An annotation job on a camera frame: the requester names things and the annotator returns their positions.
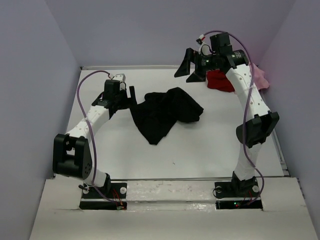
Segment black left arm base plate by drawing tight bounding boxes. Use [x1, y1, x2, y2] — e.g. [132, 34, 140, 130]
[78, 181, 128, 211]

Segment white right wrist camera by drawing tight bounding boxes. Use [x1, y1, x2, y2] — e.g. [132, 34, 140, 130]
[196, 34, 213, 56]

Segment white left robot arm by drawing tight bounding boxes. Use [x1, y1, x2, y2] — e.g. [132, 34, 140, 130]
[52, 73, 137, 198]

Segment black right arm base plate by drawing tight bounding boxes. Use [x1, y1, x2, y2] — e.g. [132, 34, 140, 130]
[212, 181, 263, 210]

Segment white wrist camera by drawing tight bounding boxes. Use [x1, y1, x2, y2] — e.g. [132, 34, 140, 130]
[196, 34, 213, 56]
[111, 73, 127, 90]

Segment pink t-shirt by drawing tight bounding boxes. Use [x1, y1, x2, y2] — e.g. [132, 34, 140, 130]
[250, 63, 270, 91]

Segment black t-shirt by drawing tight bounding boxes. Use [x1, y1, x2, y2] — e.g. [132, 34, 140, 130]
[130, 87, 204, 146]

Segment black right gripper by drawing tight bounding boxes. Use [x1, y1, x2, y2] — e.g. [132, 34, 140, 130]
[174, 47, 220, 82]

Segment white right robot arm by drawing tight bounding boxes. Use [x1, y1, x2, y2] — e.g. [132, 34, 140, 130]
[174, 30, 280, 202]

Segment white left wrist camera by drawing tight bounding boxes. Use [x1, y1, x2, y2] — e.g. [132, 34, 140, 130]
[111, 73, 127, 90]

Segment red t-shirt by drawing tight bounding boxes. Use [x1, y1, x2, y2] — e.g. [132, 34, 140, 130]
[206, 70, 235, 93]

